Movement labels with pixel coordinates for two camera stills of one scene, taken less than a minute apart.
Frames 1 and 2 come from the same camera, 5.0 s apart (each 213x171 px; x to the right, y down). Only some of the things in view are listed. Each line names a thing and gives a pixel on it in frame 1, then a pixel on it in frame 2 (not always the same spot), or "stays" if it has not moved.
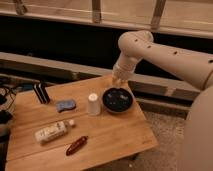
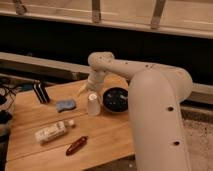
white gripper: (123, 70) -> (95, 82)
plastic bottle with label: (48, 133) stays
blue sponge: (64, 105) stays
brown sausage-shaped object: (76, 144) stays
